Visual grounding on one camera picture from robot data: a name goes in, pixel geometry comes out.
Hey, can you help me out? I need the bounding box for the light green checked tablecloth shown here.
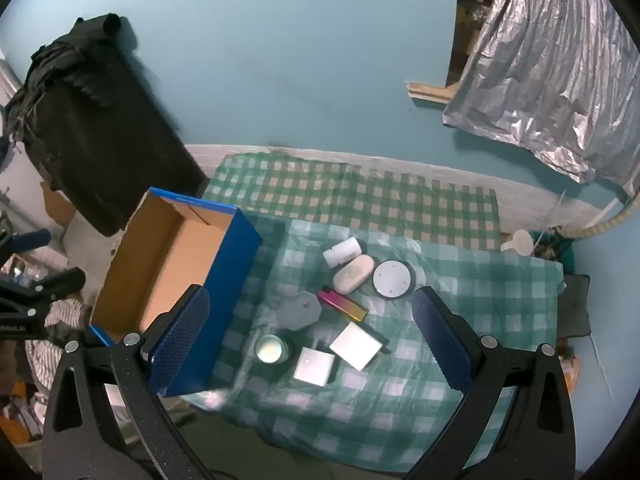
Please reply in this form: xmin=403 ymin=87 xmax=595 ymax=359
xmin=180 ymin=215 xmax=566 ymax=476

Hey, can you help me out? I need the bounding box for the round teal metal tin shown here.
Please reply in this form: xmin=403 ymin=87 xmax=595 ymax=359
xmin=254 ymin=333 xmax=292 ymax=365

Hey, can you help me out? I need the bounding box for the brown cardboard piece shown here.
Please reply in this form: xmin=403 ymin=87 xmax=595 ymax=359
xmin=40 ymin=180 xmax=76 ymax=226

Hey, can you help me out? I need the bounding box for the blue cardboard box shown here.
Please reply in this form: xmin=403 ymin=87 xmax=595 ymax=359
xmin=89 ymin=187 xmax=262 ymax=398

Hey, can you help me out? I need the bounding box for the wooden strip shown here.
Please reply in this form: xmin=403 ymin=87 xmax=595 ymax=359
xmin=406 ymin=81 xmax=456 ymax=108

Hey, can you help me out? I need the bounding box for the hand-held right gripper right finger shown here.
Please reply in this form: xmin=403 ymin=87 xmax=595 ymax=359
xmin=400 ymin=286 xmax=576 ymax=480

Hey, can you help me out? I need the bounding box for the small white bottle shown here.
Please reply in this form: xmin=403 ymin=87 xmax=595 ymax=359
xmin=322 ymin=238 xmax=363 ymax=268

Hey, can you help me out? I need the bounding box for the dark grey cushion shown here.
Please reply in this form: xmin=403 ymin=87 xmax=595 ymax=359
xmin=557 ymin=274 xmax=592 ymax=338

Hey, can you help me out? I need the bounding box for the grey striped cloth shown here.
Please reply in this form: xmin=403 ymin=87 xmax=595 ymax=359
xmin=25 ymin=297 xmax=93 ymax=396

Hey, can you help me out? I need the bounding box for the silver foil curtain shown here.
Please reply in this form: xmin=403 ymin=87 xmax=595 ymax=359
xmin=442 ymin=0 xmax=640 ymax=196

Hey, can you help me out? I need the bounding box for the beige oval case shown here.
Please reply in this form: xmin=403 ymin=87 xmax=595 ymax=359
xmin=332 ymin=255 xmax=376 ymax=294

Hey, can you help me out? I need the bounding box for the teal plastic basket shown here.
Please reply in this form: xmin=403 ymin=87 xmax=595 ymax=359
xmin=530 ymin=230 xmax=576 ymax=262

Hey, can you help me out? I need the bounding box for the round white disc black rim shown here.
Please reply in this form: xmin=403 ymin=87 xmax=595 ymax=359
xmin=372 ymin=259 xmax=416 ymax=301

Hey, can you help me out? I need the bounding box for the white square box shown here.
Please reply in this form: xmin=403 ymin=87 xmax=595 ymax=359
xmin=293 ymin=347 xmax=337 ymax=387

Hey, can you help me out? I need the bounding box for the grey hexagonal case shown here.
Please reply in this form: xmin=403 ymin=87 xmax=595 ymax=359
xmin=277 ymin=293 xmax=321 ymax=331

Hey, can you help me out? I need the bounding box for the black hanging garment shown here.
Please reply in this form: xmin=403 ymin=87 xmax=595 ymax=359
xmin=5 ymin=12 xmax=208 ymax=238

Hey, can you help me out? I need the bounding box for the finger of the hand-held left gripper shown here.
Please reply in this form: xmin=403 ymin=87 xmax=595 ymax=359
xmin=0 ymin=230 xmax=52 ymax=261
xmin=0 ymin=267 xmax=86 ymax=307

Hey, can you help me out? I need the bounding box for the white square card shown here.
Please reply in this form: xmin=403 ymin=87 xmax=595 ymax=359
xmin=329 ymin=322 xmax=385 ymax=372

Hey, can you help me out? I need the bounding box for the pink yellow gradient lighter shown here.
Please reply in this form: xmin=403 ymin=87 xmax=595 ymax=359
xmin=318 ymin=286 xmax=371 ymax=323

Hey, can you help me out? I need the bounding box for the beige flexible hose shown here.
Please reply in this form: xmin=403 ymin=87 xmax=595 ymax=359
xmin=575 ymin=195 xmax=633 ymax=238

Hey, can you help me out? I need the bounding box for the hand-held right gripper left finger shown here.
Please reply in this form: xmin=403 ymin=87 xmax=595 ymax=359
xmin=42 ymin=284 xmax=221 ymax=480

